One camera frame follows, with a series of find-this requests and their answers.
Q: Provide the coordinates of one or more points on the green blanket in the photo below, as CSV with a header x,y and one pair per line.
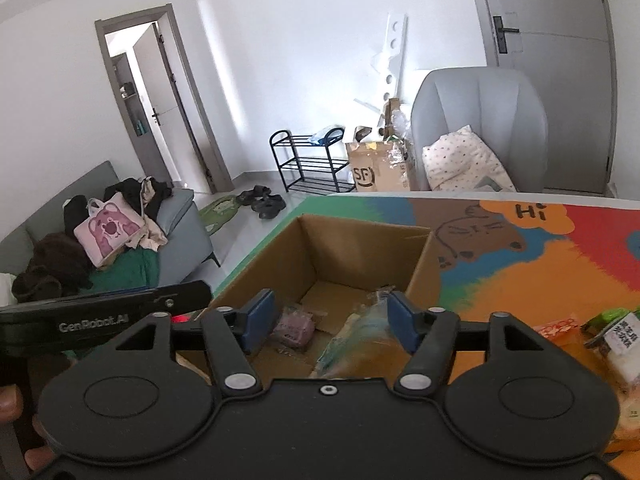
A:
x,y
130,270

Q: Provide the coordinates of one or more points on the light green snack packet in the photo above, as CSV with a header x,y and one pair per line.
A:
x,y
607,317

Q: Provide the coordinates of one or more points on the pink bear tote bag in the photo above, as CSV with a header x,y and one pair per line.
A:
x,y
107,230

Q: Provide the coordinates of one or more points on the grey open door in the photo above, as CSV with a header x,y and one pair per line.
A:
x,y
157,95

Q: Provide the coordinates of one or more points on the colourful printed table mat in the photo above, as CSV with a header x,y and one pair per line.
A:
x,y
525,280

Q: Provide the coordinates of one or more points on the black clothes pile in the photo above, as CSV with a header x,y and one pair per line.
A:
x,y
135,192

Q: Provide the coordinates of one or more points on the grey sofa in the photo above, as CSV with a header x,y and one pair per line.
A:
x,y
175,225

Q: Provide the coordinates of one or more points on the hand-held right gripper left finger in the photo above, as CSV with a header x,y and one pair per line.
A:
x,y
262,317

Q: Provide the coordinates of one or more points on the grey armchair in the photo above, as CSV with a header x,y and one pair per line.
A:
x,y
480,105

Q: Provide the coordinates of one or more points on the grey shelf unit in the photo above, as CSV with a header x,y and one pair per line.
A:
x,y
127,105

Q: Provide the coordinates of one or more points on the clear teal snack packet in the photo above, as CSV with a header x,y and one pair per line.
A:
x,y
350,347

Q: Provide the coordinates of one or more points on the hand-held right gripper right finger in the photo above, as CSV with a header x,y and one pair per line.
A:
x,y
402,322

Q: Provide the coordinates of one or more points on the clear plastic wrap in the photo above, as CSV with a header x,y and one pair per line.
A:
x,y
400,127

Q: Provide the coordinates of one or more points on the white dotted pillow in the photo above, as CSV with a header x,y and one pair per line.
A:
x,y
465,160

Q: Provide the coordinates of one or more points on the beige garment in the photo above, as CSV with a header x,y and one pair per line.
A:
x,y
152,225

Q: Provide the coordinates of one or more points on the orange snack packet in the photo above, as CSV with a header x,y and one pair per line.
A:
x,y
555,331

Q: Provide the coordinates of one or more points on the green door mat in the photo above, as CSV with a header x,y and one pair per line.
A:
x,y
222,212

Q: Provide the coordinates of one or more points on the brown fuzzy cloth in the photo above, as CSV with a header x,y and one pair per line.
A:
x,y
50,265

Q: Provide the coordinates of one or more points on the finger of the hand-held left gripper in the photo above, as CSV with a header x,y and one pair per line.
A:
x,y
185,297

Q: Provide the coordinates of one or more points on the printed cardboard shipping box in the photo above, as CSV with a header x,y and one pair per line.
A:
x,y
375,170

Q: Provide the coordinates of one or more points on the black shoe rack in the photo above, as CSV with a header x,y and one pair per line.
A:
x,y
310,162

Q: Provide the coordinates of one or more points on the brown cardboard box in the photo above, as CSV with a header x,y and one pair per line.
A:
x,y
350,250

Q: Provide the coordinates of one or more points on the pink snack packet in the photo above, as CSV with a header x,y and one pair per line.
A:
x,y
295,330

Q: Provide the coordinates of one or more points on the black sandal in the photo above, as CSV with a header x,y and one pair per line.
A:
x,y
267,206
252,194

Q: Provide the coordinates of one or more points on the person's left hand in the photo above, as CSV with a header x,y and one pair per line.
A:
x,y
7,405

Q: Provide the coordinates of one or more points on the grey closed door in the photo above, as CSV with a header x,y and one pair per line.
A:
x,y
555,5

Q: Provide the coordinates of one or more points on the blue plastic bag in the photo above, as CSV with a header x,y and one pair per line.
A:
x,y
320,135

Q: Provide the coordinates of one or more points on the white labelled snack packet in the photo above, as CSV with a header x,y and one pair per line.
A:
x,y
620,350

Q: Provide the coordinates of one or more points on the white board with holes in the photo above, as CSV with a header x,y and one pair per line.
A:
x,y
392,55

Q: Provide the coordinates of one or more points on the clear bread packet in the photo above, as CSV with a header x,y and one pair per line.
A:
x,y
627,420

